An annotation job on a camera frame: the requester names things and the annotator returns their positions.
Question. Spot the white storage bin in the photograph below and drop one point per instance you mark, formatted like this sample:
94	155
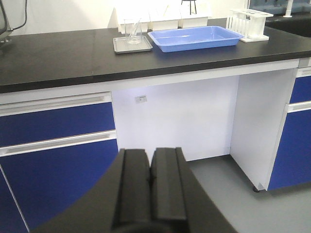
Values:
164	17
127	17
195	20

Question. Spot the right white storage bin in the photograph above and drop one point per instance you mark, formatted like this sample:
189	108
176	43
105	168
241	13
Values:
195	20

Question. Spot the middle white storage bin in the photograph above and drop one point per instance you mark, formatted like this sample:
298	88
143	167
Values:
164	17

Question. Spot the small metal tray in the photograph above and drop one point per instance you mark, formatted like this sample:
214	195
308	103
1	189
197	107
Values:
126	45

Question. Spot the left white storage bin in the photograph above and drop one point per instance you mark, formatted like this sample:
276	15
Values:
127	17

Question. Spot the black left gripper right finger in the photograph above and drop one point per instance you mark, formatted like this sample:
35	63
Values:
166	189

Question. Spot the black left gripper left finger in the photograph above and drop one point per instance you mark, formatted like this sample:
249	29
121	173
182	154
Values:
134	198

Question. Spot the white lab bench cabinet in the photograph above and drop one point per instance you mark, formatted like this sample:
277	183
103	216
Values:
60	168

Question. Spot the white test tube rack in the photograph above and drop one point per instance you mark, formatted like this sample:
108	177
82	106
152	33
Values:
249	23

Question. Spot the blue plastic tray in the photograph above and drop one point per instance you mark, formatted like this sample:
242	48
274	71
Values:
194	38

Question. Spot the black wire tripod stand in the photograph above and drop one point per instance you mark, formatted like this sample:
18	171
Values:
192	6

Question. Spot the clear glass beaker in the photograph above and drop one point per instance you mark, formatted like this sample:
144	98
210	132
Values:
128	23

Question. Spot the white faucet pipe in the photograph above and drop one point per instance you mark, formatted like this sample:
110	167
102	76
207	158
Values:
288	9

